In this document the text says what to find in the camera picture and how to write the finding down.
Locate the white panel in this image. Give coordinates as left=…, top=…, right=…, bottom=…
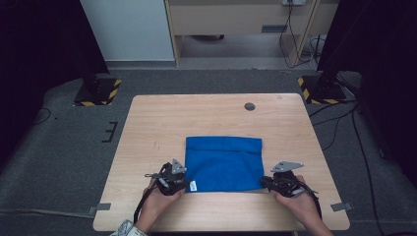
left=80, top=0, right=175, bottom=62

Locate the thin black floor cable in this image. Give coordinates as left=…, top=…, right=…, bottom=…
left=32, top=107, right=52, bottom=126

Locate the grey tape strip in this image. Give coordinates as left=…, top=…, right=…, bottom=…
left=88, top=203, right=112, bottom=215
left=329, top=202, right=354, bottom=212

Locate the long black floor cable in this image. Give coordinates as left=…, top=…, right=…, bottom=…
left=351, top=107, right=385, bottom=236

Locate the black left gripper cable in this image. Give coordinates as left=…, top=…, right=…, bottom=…
left=133, top=183, right=158, bottom=224

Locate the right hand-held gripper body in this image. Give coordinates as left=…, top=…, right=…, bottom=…
left=270, top=160, right=306, bottom=198

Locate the black hanging cable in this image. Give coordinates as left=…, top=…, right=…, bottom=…
left=278, top=0, right=318, bottom=69

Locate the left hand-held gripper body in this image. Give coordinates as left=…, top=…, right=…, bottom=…
left=146, top=158, right=190, bottom=197

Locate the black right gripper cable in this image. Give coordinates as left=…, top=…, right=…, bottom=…
left=301, top=181, right=323, bottom=219

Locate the black curtain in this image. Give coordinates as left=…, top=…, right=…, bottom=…
left=316, top=0, right=417, bottom=188
left=0, top=0, right=110, bottom=165

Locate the person's left hand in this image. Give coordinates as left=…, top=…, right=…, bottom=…
left=139, top=179, right=186, bottom=225

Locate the blue cloth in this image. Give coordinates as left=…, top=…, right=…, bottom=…
left=184, top=136, right=266, bottom=194

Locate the light wooden desk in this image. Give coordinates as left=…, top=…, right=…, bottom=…
left=163, top=0, right=340, bottom=68

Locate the person's right hand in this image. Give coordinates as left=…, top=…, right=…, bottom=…
left=274, top=175, right=324, bottom=227

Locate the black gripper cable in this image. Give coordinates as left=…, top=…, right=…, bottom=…
left=133, top=183, right=158, bottom=224
left=301, top=181, right=323, bottom=219

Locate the dark round object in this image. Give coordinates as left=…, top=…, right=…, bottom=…
left=190, top=33, right=225, bottom=42

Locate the black stand with striped base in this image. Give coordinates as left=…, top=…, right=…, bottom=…
left=297, top=70, right=348, bottom=106
left=73, top=70, right=122, bottom=107

